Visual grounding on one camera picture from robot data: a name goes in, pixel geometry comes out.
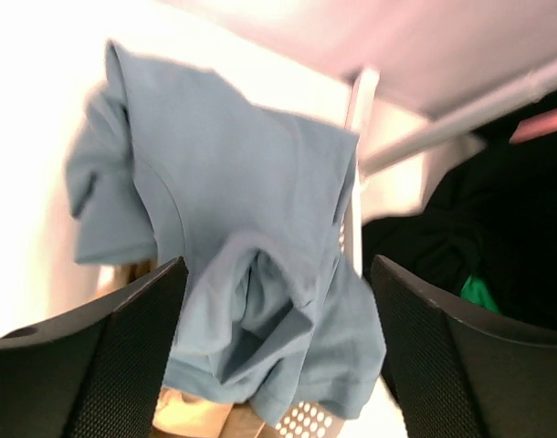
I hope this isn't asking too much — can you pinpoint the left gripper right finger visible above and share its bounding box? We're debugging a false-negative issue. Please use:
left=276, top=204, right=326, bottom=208
left=372, top=256, right=557, bottom=438

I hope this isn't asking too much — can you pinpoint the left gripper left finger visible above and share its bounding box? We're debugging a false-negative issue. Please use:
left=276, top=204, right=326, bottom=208
left=0, top=258, right=187, bottom=438

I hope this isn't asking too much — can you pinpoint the beige t shirt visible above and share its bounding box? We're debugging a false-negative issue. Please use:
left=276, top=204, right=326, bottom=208
left=95, top=260, right=276, bottom=438

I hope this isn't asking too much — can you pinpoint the grey blue t shirt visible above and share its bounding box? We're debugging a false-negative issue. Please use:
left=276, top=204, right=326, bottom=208
left=66, top=41, right=385, bottom=424

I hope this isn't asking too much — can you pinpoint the pink wire hanger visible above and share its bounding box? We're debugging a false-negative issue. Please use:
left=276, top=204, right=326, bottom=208
left=510, top=109, right=557, bottom=144

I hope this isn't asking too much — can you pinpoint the green t shirt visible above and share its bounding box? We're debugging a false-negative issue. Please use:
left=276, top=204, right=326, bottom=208
left=460, top=275, right=500, bottom=314

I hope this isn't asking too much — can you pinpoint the black t shirt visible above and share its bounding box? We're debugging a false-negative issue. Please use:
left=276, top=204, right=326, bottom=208
left=360, top=86, right=557, bottom=329

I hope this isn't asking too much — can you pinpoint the white plastic basket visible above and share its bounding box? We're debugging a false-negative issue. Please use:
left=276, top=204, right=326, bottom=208
left=258, top=68, right=380, bottom=437

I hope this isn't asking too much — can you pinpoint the metal clothes rack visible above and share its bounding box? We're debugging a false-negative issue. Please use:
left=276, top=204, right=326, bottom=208
left=359, top=59, right=557, bottom=178

